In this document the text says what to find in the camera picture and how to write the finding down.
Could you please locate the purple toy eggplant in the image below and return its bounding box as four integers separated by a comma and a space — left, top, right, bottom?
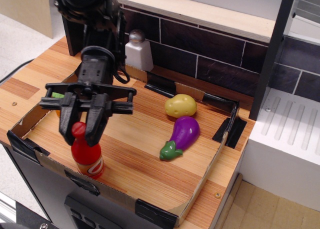
159, 116, 201, 161

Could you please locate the black cable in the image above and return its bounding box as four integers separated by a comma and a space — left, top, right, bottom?
0, 58, 35, 85

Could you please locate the yellow toy potato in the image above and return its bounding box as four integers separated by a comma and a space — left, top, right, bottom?
164, 94, 197, 118

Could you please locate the white salt shaker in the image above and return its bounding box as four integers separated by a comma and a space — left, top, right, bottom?
125, 29, 154, 72

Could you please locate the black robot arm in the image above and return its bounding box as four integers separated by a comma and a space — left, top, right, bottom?
40, 0, 137, 146

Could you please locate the white toy sink drainboard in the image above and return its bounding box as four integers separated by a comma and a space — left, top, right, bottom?
240, 89, 320, 211

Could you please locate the black oven front panel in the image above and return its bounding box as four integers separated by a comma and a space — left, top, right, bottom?
64, 196, 112, 229

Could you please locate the red toy hot sauce bottle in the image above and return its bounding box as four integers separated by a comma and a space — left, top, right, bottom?
71, 121, 105, 179

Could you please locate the cardboard fence with black tape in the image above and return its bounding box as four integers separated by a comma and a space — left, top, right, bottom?
6, 51, 248, 229

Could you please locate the orange toy carrot green top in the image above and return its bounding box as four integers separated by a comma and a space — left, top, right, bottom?
51, 91, 66, 119

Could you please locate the black shelf frame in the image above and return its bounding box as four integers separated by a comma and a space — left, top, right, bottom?
62, 0, 298, 121

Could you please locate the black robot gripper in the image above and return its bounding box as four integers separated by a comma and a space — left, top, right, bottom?
39, 45, 137, 147

